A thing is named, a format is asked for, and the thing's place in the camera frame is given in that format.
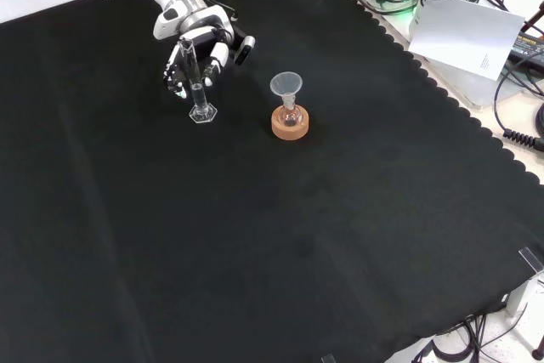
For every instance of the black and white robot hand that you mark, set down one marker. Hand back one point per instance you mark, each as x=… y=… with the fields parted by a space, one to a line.
x=172 y=78

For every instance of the clear glass graduated cylinder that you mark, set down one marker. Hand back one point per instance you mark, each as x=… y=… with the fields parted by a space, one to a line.
x=203 y=115

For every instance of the clear plastic funnel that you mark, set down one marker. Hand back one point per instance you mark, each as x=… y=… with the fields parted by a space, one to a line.
x=285 y=82

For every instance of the round-bottom glass flask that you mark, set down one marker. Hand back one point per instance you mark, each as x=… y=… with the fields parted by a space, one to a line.
x=290 y=117

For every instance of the black bench cloth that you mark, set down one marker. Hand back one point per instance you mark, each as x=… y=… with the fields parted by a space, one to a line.
x=255 y=231

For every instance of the pale white board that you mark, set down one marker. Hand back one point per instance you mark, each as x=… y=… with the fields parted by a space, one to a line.
x=463 y=35

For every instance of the clear plastic clip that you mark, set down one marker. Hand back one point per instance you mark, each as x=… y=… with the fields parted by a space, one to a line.
x=531 y=259
x=328 y=358

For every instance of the black power adapter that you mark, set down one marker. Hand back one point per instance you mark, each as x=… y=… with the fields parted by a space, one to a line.
x=528 y=50

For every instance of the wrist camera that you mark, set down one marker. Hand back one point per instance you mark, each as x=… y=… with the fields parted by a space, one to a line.
x=245 y=50

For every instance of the pale grey base plate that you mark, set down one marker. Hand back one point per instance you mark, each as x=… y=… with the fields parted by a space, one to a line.
x=461 y=84

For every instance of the white metal bracket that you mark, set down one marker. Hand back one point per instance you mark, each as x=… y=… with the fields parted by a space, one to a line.
x=525 y=293

